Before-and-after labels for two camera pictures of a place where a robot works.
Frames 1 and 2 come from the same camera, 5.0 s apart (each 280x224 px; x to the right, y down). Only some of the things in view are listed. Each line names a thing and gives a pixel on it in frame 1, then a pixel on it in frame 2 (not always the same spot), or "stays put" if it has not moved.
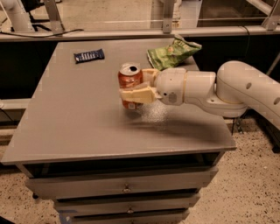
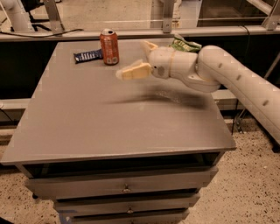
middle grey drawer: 120,205 stays put
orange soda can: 129,74 -> 110,46
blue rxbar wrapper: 91,55 stays put
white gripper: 171,84 -> 161,61
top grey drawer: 55,187 stays put
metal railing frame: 270,28 stays put
